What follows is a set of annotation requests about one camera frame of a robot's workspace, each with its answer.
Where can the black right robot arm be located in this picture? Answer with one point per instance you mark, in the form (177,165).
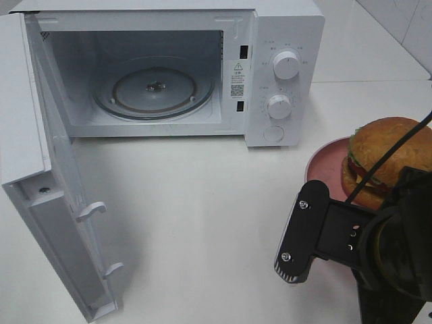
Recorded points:
(385,306)

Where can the white microwave oven body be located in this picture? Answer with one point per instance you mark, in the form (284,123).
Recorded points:
(88,35)

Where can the white warning sticker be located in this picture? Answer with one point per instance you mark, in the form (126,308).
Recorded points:
(237,79)

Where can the pink round plate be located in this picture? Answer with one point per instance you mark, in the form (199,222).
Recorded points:
(326,166)

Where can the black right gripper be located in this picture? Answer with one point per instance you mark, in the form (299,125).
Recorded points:
(387,249)

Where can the lower white microwave knob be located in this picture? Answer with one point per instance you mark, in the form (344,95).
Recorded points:
(279,107)

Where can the glass microwave turntable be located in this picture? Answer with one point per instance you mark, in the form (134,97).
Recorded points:
(154,88)

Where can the burger with sesame-free bun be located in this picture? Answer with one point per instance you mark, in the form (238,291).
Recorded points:
(369,144)

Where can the upper white microwave knob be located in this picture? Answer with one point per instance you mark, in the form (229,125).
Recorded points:
(286,64)

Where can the white microwave knob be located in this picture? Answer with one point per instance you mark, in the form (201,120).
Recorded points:
(279,107)
(286,64)

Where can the white microwave door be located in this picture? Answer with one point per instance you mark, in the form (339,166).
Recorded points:
(39,172)

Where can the round white door button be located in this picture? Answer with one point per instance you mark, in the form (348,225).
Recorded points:
(273,134)

